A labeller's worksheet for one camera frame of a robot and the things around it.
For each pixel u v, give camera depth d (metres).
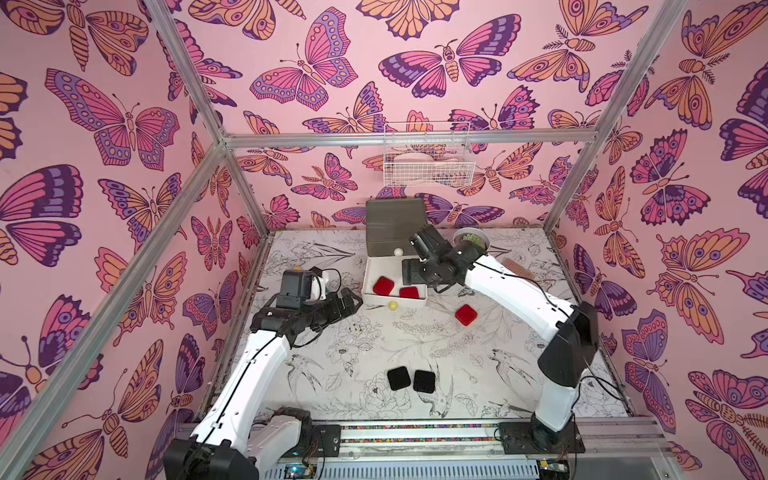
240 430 0.40
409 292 0.92
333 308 0.68
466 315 0.96
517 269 1.08
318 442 0.73
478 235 1.06
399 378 0.83
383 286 0.93
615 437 0.76
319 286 0.73
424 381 0.81
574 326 0.47
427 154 0.95
